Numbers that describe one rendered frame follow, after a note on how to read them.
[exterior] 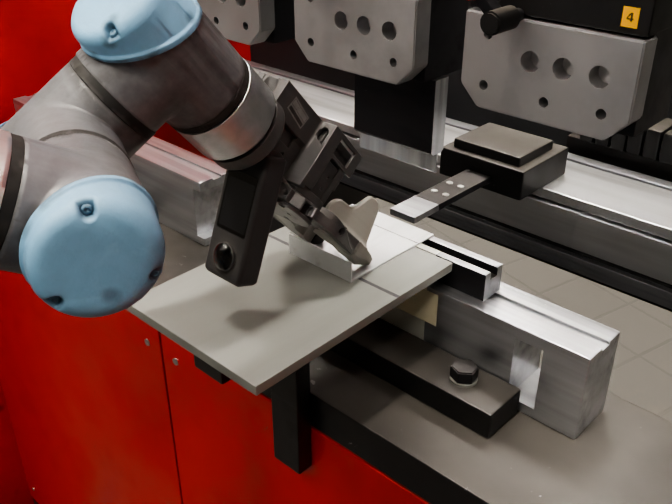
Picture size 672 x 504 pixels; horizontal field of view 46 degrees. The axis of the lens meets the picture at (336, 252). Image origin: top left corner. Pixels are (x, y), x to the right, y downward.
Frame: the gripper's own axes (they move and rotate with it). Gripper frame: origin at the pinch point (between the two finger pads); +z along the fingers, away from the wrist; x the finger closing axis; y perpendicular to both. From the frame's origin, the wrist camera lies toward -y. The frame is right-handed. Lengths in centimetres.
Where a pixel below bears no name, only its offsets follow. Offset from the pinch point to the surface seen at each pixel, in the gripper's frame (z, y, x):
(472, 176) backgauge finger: 16.6, 19.0, 0.8
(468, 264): 5.9, 5.6, -10.4
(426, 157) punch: -0.7, 12.3, -4.0
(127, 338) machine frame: 14.0, -19.8, 32.9
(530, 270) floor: 185, 61, 63
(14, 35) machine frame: 3, 12, 85
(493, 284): 7.9, 5.2, -12.9
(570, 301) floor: 179, 54, 43
